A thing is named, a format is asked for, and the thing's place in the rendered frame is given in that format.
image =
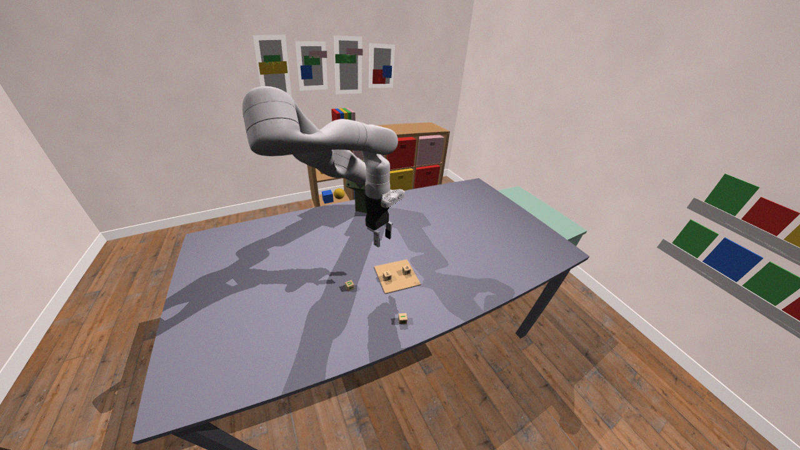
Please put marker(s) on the tan square mat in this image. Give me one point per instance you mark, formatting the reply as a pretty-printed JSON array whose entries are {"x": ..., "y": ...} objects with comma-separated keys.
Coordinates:
[{"x": 398, "y": 281}]

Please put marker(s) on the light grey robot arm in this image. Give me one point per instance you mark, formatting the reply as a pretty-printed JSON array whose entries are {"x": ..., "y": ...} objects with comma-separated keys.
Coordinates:
[{"x": 272, "y": 129}]

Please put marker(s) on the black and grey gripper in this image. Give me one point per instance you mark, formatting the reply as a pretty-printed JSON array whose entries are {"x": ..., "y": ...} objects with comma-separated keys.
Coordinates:
[{"x": 379, "y": 198}]

